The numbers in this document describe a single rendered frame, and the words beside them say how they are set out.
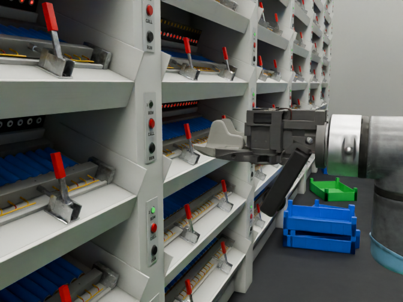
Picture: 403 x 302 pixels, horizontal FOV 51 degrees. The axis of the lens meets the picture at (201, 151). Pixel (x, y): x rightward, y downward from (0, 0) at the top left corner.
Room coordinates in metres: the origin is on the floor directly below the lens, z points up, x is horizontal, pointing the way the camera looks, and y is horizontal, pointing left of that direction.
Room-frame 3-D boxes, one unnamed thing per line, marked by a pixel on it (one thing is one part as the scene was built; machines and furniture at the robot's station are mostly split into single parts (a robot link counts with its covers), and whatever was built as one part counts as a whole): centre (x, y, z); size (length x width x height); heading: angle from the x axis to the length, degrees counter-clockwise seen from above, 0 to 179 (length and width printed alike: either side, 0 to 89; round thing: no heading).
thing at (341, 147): (0.60, -0.21, 0.62); 0.10 x 0.05 x 0.09; 158
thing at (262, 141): (0.64, -0.13, 0.63); 0.12 x 0.08 x 0.09; 68
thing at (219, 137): (0.66, -0.03, 0.63); 0.09 x 0.03 x 0.06; 68
